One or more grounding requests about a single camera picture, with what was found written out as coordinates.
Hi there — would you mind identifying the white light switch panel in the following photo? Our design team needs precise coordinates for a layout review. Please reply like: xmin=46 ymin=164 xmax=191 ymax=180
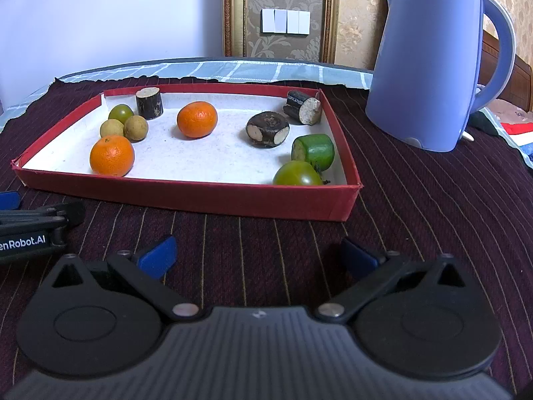
xmin=261 ymin=8 xmax=311 ymax=35

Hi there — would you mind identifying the red white blue striped cloth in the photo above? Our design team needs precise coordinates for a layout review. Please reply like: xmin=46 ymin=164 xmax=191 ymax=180
xmin=500 ymin=121 xmax=533 ymax=151

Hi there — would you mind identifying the knobby dark sugarcane piece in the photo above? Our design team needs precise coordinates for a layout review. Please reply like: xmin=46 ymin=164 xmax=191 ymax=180
xmin=246 ymin=111 xmax=290 ymax=148

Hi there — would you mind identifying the orange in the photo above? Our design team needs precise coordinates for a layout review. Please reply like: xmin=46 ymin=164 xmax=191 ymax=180
xmin=177 ymin=101 xmax=218 ymax=138
xmin=89 ymin=135 xmax=136 ymax=177

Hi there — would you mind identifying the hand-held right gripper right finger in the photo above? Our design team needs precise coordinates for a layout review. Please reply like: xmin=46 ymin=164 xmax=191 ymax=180
xmin=316 ymin=237 xmax=479 ymax=323

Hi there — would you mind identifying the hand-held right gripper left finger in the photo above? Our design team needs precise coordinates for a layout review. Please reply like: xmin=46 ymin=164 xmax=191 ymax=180
xmin=42 ymin=235 xmax=201 ymax=321

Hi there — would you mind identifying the red cardboard tray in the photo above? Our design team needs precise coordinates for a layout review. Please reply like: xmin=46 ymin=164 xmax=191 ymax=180
xmin=11 ymin=83 xmax=361 ymax=222

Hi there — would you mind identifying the dark striped cloth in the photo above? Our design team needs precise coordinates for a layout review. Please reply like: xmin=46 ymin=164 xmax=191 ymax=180
xmin=0 ymin=76 xmax=533 ymax=392

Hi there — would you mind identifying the blue electric kettle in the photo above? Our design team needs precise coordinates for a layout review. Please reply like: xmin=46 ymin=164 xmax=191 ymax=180
xmin=365 ymin=0 xmax=516 ymax=153

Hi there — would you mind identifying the small yellow longan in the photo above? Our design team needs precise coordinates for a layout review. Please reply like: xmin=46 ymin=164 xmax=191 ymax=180
xmin=100 ymin=119 xmax=126 ymax=139
xmin=124 ymin=115 xmax=149 ymax=142

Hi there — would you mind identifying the green sugarcane piece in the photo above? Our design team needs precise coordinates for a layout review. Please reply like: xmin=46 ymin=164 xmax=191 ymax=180
xmin=291 ymin=134 xmax=335 ymax=171

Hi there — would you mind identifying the green tomato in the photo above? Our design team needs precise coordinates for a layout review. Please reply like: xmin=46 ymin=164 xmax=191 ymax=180
xmin=272 ymin=160 xmax=329 ymax=186
xmin=108 ymin=104 xmax=135 ymax=125

